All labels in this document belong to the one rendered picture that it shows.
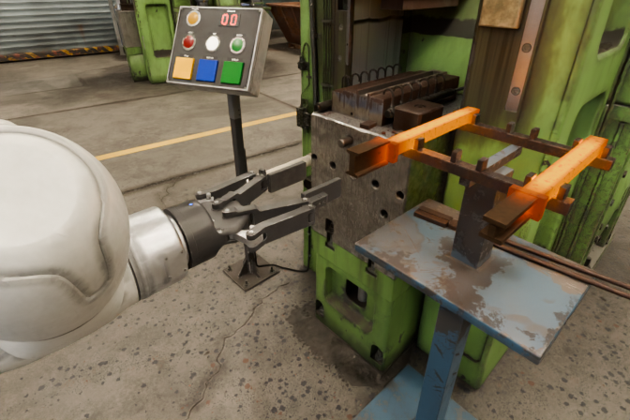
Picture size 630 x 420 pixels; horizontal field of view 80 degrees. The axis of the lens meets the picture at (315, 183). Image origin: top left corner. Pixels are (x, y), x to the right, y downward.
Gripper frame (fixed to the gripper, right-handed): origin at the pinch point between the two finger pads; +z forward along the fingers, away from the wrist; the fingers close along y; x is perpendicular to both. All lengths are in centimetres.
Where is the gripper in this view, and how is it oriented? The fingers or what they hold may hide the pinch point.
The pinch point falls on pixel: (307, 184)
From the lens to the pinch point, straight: 55.5
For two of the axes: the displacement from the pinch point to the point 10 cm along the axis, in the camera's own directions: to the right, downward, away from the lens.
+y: 6.7, 3.5, -6.5
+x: 0.0, -8.8, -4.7
